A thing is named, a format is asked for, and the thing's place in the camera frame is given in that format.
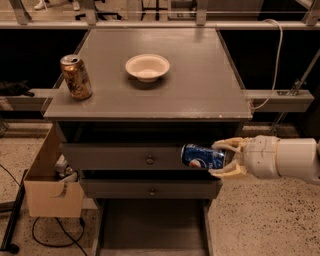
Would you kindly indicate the grey drawer cabinet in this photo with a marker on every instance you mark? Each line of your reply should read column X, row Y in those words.
column 199, row 100

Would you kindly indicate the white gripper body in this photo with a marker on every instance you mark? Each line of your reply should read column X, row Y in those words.
column 260, row 156

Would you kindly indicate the blue pepsi can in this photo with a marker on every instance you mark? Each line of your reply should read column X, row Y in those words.
column 201, row 157

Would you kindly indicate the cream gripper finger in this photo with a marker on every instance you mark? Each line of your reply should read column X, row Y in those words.
column 233, row 170
column 234, row 144

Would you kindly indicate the grey drawer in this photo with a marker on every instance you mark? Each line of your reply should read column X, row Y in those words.
column 150, row 189
column 159, row 227
column 117, row 156

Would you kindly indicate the grey bottom drawer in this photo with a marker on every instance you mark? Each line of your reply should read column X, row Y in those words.
column 159, row 227

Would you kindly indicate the grey top drawer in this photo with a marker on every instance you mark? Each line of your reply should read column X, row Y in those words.
column 117, row 156

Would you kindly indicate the cardboard box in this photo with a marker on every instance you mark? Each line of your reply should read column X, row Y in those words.
column 47, row 196

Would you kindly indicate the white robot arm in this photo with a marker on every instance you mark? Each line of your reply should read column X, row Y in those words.
column 295, row 158

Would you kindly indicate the black stand leg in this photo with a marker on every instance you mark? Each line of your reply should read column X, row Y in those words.
column 13, row 208

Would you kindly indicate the white paper bowl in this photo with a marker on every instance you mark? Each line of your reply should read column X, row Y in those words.
column 147, row 67

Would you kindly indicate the black object on rail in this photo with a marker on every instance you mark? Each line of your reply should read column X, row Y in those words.
column 10, row 88

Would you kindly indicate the grey middle drawer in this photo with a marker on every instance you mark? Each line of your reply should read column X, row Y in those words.
column 150, row 189

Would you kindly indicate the crumpled trash in box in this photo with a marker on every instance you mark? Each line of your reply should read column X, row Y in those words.
column 64, row 171

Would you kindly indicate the gold soda can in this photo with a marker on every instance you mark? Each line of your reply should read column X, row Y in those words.
column 76, row 77

